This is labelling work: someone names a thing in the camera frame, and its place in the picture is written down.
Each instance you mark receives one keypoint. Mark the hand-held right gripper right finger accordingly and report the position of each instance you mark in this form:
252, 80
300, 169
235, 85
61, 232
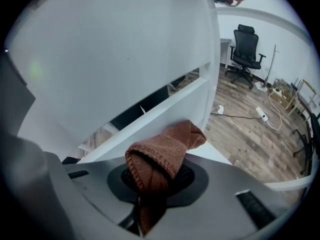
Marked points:
215, 216

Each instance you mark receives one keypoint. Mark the wooden frame chair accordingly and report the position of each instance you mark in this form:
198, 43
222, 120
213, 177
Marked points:
306, 94

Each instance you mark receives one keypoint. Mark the thin floor stand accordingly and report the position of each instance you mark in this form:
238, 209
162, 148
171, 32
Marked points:
271, 66

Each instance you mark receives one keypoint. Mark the cardboard box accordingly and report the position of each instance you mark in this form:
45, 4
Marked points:
283, 95

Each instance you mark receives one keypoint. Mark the white adapter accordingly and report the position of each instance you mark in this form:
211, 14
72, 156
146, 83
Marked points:
220, 109

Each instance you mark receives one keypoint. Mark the brown cloth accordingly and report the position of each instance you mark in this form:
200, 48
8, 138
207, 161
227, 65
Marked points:
160, 149

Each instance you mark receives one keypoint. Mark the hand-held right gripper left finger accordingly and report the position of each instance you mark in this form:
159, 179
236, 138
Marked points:
95, 184

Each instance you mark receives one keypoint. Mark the white chair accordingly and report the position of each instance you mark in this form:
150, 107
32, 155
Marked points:
105, 49

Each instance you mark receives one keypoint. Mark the white power strip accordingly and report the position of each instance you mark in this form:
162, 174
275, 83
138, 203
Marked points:
261, 113

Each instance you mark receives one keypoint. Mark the white desk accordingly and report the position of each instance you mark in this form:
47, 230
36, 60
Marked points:
225, 46

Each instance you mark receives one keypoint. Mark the black chair with armrest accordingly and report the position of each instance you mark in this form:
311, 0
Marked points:
311, 139

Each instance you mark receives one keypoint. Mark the black office chair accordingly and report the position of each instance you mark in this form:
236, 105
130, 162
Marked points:
246, 51

